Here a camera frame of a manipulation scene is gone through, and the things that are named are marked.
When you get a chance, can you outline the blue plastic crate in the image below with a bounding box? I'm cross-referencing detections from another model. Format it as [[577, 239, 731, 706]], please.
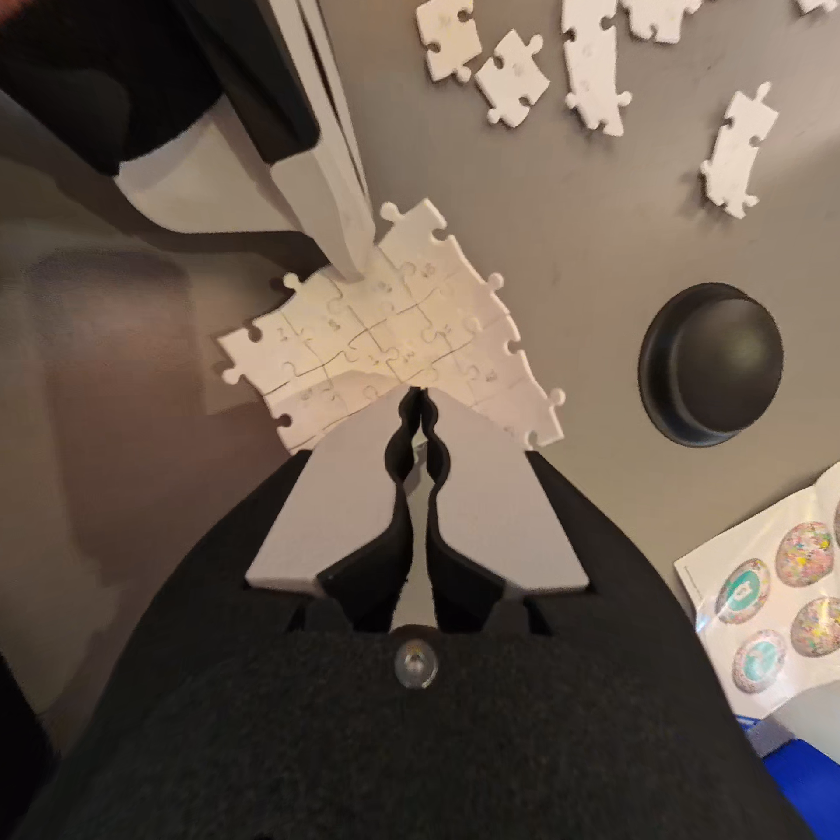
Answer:
[[738, 714, 840, 840]]

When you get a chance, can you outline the white printed paper sheet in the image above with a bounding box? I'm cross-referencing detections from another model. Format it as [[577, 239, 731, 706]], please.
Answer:
[[674, 459, 840, 721]]

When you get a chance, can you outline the black round stand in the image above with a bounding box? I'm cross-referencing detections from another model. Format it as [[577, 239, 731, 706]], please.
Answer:
[[638, 282, 786, 449]]

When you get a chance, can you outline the curved assembled puzzle section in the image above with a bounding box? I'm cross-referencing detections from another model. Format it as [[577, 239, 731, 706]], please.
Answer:
[[218, 199, 567, 455]]

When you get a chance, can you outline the pile of white puzzle pieces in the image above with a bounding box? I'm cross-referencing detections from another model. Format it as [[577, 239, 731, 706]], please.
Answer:
[[415, 0, 840, 138]]

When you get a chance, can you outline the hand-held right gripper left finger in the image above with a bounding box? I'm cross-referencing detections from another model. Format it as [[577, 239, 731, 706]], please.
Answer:
[[244, 387, 421, 634]]

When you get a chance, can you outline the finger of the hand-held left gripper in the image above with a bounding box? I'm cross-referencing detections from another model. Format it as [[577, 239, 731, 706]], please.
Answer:
[[266, 0, 379, 284], [113, 98, 309, 235]]

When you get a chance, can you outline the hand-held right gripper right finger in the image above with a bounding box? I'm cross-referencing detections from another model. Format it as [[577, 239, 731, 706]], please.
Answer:
[[420, 387, 590, 634]]

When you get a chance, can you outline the joined white puzzle piece pair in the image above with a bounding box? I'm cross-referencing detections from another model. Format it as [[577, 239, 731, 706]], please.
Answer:
[[699, 81, 781, 220]]

